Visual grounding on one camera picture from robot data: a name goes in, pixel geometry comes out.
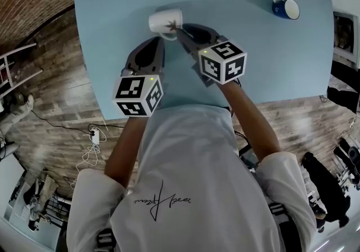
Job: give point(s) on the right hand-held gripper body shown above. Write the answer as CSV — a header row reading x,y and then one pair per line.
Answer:
x,y
222,59

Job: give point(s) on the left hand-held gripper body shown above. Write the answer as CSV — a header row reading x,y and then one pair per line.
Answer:
x,y
132,90

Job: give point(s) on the white mug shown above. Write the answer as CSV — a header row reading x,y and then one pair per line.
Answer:
x,y
163,20

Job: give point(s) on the person's left forearm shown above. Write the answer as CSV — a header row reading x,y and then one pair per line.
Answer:
x,y
126,149

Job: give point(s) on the person's right forearm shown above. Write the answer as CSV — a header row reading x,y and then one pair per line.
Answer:
x,y
250,121

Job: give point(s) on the light blue table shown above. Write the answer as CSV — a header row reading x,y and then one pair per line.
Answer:
x,y
253,62

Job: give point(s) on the white power strip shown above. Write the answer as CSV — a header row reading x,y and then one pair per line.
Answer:
x,y
96,137

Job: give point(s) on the blue enamel mug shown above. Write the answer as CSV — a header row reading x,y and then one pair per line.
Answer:
x,y
281,10

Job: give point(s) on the person's white shirt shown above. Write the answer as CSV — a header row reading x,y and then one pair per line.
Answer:
x,y
191,161

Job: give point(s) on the small white table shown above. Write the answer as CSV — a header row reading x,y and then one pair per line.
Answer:
x,y
19,49

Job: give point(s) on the white desk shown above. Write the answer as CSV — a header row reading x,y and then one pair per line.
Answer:
x,y
355,37

